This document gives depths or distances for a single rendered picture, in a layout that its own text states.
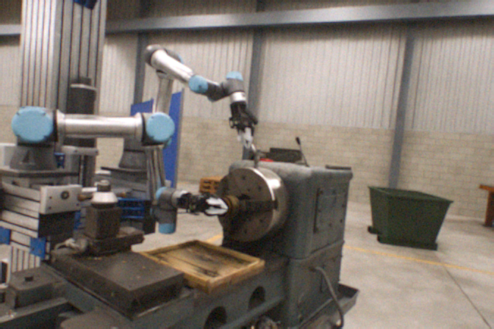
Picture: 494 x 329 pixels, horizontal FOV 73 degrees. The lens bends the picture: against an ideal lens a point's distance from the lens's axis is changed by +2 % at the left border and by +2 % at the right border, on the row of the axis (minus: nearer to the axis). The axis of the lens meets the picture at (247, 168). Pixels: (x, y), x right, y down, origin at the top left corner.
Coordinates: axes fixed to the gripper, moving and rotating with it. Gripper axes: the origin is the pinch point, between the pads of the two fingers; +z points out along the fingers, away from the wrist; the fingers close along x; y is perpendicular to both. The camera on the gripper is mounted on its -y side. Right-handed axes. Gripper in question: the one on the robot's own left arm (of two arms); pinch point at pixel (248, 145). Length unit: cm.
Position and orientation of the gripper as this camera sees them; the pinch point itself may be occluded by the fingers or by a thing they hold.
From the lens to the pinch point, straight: 152.4
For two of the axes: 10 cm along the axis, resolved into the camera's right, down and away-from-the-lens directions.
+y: -5.9, -0.2, -8.1
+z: 1.7, 9.7, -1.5
